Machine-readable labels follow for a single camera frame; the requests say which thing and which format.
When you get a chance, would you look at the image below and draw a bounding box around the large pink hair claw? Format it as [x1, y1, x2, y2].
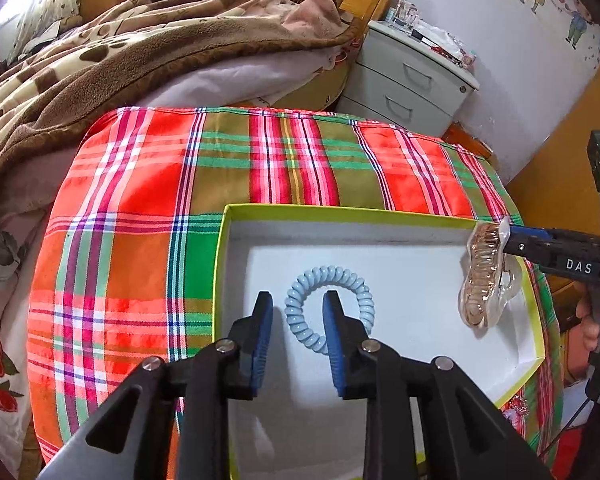
[458, 218, 522, 330]

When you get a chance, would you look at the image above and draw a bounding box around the blue spiral hair tie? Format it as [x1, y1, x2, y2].
[284, 264, 376, 356]

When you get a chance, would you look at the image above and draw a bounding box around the person's right hand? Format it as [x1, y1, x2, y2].
[576, 294, 600, 351]

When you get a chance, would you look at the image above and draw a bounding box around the wooden wardrobe door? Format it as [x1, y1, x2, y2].
[506, 68, 600, 235]

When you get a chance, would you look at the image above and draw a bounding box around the yellow-green shallow box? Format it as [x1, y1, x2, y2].
[213, 205, 545, 479]

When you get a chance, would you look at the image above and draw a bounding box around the colourful plaid cloth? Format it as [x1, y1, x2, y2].
[27, 107, 564, 464]

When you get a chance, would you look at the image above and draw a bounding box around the grey bedside cabinet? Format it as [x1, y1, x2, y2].
[336, 21, 480, 138]

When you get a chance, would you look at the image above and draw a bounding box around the clear glass cup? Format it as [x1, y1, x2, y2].
[391, 0, 419, 32]

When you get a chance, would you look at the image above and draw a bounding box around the floral white bedsheet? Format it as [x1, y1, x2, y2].
[0, 208, 50, 477]

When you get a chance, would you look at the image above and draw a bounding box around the brown fleece blanket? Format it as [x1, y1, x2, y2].
[0, 0, 362, 186]

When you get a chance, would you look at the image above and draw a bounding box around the patterned window curtain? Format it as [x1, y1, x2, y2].
[0, 0, 80, 63]

